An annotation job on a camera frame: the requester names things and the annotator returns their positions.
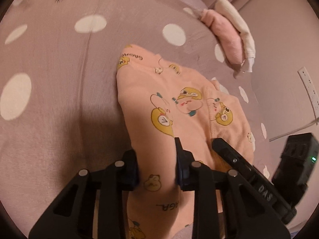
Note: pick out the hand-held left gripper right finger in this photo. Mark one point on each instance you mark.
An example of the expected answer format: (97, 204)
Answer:
(180, 174)

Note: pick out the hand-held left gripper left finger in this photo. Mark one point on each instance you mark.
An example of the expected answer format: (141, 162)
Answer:
(134, 171)

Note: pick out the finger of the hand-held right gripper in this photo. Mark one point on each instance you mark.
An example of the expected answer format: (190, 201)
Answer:
(229, 154)

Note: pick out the pink cartoon print shirt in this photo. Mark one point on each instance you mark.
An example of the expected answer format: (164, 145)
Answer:
(154, 134)

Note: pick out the white power strip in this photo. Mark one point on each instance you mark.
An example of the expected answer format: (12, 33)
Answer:
(310, 87)

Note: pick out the mauve polka dot bed sheet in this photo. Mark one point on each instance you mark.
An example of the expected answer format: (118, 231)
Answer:
(62, 79)

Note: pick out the folded white cloth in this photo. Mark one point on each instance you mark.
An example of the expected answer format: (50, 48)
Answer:
(243, 25)

